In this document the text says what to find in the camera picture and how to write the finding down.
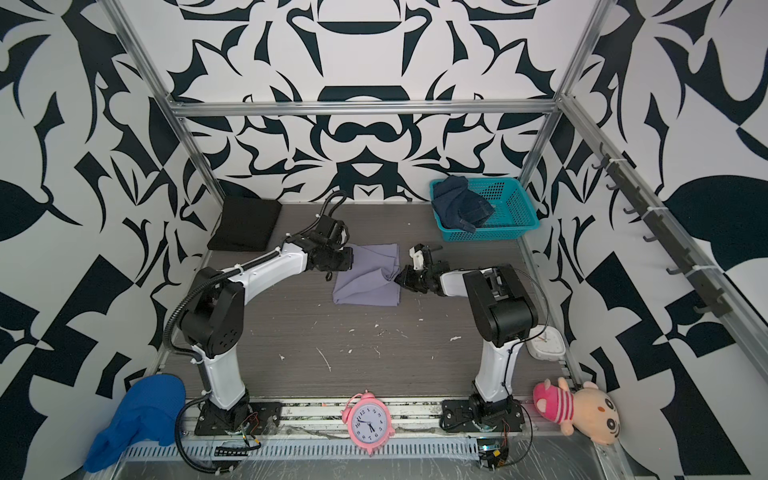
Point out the blue cloth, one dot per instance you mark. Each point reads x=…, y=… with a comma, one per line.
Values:
x=148, y=411

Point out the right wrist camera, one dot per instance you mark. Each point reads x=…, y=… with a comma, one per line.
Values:
x=416, y=254

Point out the dark navy garment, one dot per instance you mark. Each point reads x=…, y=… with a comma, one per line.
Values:
x=459, y=204

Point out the black skirt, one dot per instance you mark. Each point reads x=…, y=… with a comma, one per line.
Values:
x=246, y=225

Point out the black wall hook rack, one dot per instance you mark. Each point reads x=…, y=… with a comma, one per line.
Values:
x=667, y=231

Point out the pink alarm clock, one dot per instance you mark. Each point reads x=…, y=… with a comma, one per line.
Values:
x=368, y=421

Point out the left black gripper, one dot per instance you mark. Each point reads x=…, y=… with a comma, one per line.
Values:
x=349, y=264

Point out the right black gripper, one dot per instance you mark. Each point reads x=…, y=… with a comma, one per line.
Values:
x=408, y=281

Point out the teal plastic basket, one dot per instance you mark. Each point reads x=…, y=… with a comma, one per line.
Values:
x=506, y=205

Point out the white slotted cable duct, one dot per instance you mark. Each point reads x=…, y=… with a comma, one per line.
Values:
x=462, y=448

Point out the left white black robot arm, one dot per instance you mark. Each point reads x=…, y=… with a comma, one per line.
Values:
x=208, y=323

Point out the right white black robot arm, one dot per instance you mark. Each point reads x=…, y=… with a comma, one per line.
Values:
x=504, y=315

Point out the white square clock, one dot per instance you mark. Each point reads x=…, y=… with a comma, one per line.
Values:
x=546, y=344

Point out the pink plush pig toy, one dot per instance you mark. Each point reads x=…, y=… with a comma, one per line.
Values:
x=588, y=410

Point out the purple grey skirt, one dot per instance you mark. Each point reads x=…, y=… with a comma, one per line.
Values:
x=371, y=280

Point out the small green circuit board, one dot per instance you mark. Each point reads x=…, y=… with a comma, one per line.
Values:
x=493, y=453

